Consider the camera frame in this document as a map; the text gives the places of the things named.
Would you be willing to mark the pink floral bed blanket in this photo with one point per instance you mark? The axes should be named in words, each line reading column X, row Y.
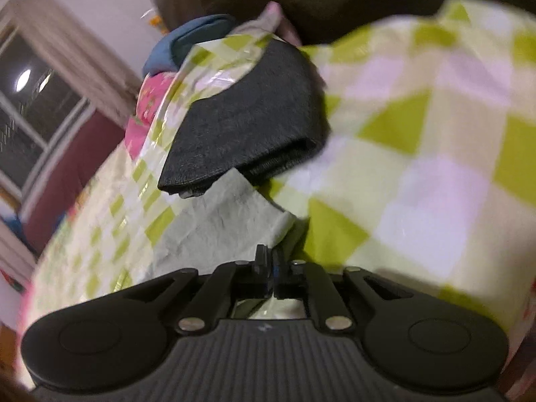
column 146, row 109

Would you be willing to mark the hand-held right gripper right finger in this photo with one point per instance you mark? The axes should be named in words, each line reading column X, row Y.
column 281, row 276

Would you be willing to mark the blue folded blanket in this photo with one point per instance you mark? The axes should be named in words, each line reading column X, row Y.
column 188, row 37

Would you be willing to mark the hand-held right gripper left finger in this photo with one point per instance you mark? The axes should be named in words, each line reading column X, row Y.
column 263, row 274

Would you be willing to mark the dark grey folded pants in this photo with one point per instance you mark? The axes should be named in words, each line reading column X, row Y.
column 247, row 117

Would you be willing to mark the barred window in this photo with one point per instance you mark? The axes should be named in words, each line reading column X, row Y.
column 33, row 104

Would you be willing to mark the beige curtain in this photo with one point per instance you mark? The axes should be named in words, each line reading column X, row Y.
column 79, row 50

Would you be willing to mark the light green pants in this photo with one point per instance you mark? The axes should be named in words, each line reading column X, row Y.
column 226, row 226

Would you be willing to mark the green checked plastic sheet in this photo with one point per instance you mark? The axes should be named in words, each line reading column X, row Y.
column 418, row 155

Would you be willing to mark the orange yellow packets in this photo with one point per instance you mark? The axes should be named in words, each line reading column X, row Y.
column 155, row 21

